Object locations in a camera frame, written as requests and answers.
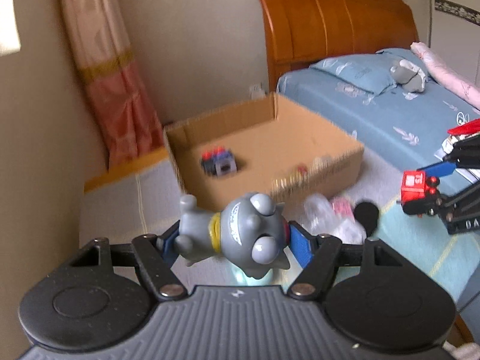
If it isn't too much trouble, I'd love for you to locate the red toy car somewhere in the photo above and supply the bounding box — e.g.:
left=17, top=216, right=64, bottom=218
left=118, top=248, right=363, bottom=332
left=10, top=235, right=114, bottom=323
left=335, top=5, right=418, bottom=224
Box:
left=400, top=170, right=440, bottom=204

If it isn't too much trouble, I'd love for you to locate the clear plastic jar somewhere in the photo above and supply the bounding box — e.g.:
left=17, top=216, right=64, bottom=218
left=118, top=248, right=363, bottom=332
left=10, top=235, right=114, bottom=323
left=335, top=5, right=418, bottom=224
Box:
left=303, top=193, right=367, bottom=245

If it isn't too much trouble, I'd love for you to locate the grey cartoon figure toy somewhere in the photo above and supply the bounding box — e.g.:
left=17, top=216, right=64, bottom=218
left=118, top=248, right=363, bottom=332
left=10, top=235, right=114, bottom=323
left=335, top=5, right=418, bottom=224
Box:
left=174, top=192, right=290, bottom=280

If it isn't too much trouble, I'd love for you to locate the black red blue toy block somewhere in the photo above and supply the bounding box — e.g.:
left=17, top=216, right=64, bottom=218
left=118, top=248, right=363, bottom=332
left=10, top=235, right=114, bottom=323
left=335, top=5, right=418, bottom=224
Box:
left=200, top=146, right=238, bottom=177

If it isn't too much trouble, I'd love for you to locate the blue floral bed sheet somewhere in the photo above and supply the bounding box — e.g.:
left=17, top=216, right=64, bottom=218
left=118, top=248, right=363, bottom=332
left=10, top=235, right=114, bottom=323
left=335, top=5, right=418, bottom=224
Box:
left=277, top=48, right=479, bottom=170

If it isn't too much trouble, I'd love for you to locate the pink rolled blanket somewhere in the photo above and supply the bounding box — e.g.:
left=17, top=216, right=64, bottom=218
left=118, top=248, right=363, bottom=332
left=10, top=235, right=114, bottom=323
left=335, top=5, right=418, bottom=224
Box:
left=410, top=42, right=480, bottom=109

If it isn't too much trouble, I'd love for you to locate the grey plush toy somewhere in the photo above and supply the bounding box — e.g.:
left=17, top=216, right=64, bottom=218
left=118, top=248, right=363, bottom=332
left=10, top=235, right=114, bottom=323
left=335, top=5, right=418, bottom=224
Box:
left=390, top=59, right=427, bottom=93

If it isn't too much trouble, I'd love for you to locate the blue floral pillow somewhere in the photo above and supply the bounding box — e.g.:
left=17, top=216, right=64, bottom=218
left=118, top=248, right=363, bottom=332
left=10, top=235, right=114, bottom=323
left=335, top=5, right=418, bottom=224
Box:
left=310, top=54, right=397, bottom=95

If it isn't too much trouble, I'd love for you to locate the cardboard box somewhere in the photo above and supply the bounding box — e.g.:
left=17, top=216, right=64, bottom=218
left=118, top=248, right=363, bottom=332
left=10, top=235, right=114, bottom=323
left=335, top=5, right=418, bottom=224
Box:
left=163, top=93, right=364, bottom=211

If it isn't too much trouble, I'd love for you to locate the pink orange curtain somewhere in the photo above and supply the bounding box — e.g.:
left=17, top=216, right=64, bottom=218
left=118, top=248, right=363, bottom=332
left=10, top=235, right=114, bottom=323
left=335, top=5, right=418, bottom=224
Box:
left=55, top=0, right=166, bottom=169

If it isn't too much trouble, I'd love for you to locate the wooden bed headboard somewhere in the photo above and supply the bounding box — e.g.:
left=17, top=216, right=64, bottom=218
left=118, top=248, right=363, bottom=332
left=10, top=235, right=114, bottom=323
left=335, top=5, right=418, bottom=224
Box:
left=259, top=0, right=419, bottom=90

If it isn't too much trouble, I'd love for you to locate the white wall plug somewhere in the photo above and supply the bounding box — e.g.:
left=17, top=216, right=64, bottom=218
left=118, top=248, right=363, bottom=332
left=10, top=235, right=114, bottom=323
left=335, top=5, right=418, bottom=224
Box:
left=249, top=83, right=266, bottom=100

